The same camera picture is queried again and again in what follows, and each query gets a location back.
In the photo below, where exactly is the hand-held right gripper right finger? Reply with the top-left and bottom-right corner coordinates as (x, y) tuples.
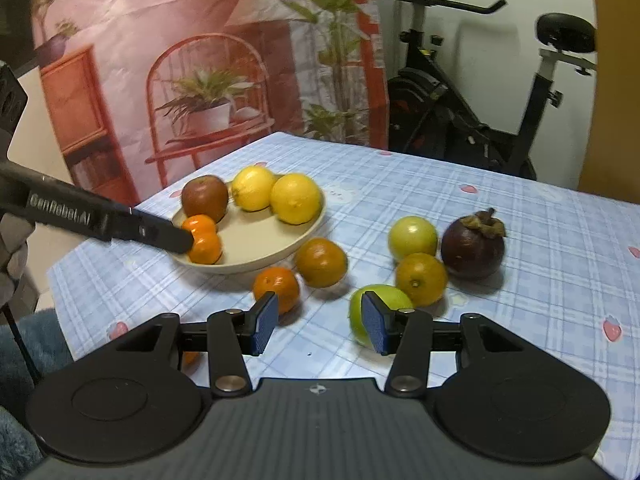
(361, 291), (531, 398)

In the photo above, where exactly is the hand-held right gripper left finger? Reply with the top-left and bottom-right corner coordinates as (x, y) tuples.
(112, 291), (279, 398)

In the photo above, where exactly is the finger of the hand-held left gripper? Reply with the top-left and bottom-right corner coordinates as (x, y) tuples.
(107, 205), (195, 256)

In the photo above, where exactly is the green jujube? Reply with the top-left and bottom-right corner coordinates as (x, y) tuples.
(348, 284), (415, 348)

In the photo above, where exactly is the dark greenish mandarin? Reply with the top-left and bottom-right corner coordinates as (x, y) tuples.
(294, 237), (348, 289)
(395, 252), (448, 308)

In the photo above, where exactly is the beige round plate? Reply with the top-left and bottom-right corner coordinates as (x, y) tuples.
(171, 180), (327, 276)

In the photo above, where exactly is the yellow-green jujube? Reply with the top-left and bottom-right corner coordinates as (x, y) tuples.
(388, 216), (439, 262)

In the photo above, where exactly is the yellow lemon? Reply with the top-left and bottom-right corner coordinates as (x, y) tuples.
(231, 166), (277, 212)
(270, 173), (322, 226)

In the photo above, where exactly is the dark purple mangosteen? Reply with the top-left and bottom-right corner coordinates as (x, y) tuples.
(441, 208), (507, 281)

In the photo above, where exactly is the person's left hand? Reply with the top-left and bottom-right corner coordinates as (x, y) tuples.
(0, 212), (37, 311)

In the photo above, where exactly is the red apple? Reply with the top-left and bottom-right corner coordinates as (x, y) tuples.
(181, 175), (230, 223)

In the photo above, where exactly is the blue fluffy blanket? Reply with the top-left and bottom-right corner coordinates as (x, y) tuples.
(0, 307), (76, 480)

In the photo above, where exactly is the blue checked tablecloth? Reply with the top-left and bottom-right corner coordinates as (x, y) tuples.
(47, 131), (640, 480)

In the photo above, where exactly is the pink printed backdrop cloth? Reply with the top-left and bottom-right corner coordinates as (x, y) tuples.
(30, 0), (391, 206)

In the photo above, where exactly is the black exercise bike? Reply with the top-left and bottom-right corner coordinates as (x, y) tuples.
(372, 0), (598, 181)

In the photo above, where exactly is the wooden door panel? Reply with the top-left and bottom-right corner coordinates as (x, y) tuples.
(577, 0), (640, 206)

